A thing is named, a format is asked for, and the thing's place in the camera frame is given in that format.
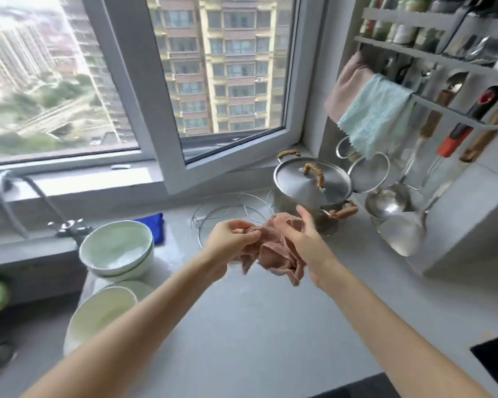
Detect person's right hand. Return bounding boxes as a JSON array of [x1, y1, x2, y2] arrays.
[[273, 205, 341, 289]]

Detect person's left hand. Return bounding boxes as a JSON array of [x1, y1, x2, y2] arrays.
[[201, 218, 262, 282]]

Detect pink dish cloth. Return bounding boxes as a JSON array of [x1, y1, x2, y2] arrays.
[[232, 212, 308, 286]]

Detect pale green bowl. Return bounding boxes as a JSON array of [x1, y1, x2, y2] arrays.
[[93, 248, 155, 283], [79, 220, 154, 276]]

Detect steel spatula wooden handle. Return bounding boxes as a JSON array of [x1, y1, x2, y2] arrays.
[[376, 107, 498, 258]]

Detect steel ladle dark handle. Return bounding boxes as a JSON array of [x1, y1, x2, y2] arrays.
[[364, 72, 470, 220]]

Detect small white bowl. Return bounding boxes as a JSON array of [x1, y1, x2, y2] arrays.
[[63, 285, 138, 357]]

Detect person's left forearm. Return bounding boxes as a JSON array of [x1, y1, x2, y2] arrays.
[[20, 256, 229, 398]]

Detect person's right forearm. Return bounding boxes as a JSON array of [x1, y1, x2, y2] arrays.
[[315, 260, 492, 398]]

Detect stainless steel pot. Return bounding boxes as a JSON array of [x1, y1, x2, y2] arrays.
[[273, 149, 360, 237]]

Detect steel pot lid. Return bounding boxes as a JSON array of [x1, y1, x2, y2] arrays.
[[273, 157, 354, 210]]

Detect medium steel mesh strainer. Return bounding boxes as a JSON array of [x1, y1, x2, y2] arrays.
[[346, 151, 391, 195]]

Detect open grey window sash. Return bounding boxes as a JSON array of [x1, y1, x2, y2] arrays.
[[81, 0, 329, 195]]

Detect light blue fluffy cloth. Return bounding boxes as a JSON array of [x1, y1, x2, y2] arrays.
[[337, 73, 416, 160]]

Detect pink zigzag-edged cloth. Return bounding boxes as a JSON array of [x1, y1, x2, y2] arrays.
[[324, 51, 376, 123]]

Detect yellow apartment building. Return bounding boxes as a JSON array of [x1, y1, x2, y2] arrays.
[[147, 0, 295, 137]]

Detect stainless steel sink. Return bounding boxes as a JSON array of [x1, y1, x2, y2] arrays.
[[0, 285, 82, 390]]

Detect black glass cooktop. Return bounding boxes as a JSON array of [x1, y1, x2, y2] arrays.
[[469, 331, 498, 398]]

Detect small steel drinking faucet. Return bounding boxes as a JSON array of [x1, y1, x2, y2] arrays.
[[0, 169, 94, 247]]

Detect brown glass bottle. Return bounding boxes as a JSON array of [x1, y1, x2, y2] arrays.
[[359, 0, 385, 38]]

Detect wire steaming rack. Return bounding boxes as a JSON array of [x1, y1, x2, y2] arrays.
[[190, 191, 274, 249]]

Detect wire skimmer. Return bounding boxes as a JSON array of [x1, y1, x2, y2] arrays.
[[371, 85, 498, 228]]

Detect grey window frame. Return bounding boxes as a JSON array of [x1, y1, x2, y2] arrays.
[[0, 0, 329, 191]]

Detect dark wall spice rack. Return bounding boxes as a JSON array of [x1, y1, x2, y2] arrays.
[[354, 7, 498, 131]]

